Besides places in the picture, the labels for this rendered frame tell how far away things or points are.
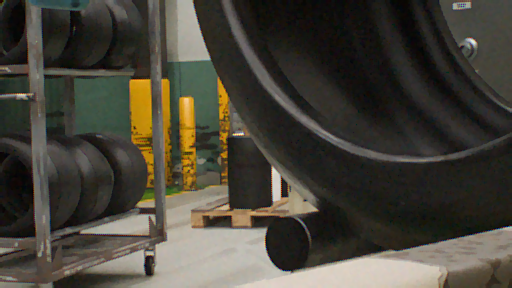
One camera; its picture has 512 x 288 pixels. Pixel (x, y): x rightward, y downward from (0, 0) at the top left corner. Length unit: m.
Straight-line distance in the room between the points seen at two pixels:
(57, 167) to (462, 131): 3.81
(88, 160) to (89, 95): 6.81
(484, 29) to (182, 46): 9.81
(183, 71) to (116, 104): 0.97
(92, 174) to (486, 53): 3.73
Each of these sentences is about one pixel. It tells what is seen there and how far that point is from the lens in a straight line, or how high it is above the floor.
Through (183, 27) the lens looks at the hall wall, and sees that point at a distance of 11.20.
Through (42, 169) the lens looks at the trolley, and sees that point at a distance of 4.54.
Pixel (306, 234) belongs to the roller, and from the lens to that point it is 0.78.
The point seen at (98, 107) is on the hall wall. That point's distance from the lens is 11.76.
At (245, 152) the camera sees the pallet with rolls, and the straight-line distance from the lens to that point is 7.40.
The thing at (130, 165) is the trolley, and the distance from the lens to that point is 5.38.
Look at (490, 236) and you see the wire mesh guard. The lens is 0.16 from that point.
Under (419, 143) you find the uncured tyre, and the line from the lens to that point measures 0.96.
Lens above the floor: 1.02
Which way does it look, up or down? 3 degrees down
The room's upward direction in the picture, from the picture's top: 2 degrees counter-clockwise
